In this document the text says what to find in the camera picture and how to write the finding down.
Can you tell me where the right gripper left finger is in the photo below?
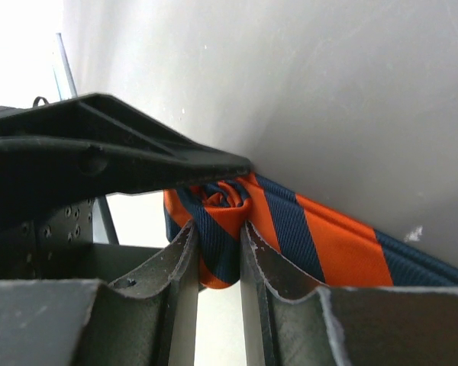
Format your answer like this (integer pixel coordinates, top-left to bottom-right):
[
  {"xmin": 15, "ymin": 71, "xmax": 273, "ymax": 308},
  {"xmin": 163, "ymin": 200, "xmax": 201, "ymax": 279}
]
[{"xmin": 0, "ymin": 223, "xmax": 198, "ymax": 365}]

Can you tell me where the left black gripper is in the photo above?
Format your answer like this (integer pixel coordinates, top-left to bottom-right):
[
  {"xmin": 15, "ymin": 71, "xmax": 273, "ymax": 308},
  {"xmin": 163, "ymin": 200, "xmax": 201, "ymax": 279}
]
[{"xmin": 0, "ymin": 94, "xmax": 251, "ymax": 281}]

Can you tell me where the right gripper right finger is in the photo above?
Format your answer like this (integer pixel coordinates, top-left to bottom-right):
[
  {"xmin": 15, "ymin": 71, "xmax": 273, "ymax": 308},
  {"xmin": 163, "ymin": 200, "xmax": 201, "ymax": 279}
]
[{"xmin": 240, "ymin": 223, "xmax": 458, "ymax": 365}]

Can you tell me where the orange navy striped tie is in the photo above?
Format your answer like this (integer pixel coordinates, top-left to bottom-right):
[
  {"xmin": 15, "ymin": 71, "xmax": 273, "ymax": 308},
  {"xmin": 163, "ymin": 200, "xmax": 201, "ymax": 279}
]
[{"xmin": 163, "ymin": 174, "xmax": 458, "ymax": 289}]

